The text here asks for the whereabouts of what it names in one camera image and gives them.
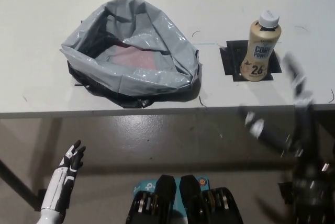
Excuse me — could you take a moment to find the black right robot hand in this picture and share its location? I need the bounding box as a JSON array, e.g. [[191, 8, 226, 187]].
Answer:
[[237, 52, 335, 182]]

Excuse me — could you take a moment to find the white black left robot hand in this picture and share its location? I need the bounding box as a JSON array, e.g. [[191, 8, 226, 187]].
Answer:
[[38, 140, 87, 214]]

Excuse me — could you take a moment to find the beige protein shake bottle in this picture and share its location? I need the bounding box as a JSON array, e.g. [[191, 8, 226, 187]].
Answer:
[[240, 9, 280, 81]]

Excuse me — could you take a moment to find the grey plastic bag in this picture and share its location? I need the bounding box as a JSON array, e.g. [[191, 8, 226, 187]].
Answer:
[[59, 0, 204, 95]]

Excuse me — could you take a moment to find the red item inside bag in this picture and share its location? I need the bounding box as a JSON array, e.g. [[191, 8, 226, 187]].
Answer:
[[109, 39, 158, 70]]

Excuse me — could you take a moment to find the black table leg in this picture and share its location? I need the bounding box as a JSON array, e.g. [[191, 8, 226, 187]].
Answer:
[[0, 158, 48, 207]]

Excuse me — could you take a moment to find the teal printed box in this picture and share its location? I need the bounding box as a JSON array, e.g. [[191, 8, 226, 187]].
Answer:
[[131, 176, 210, 211]]

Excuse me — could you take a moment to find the black tape square marker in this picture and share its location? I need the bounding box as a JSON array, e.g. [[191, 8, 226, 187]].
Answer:
[[219, 40, 283, 82]]

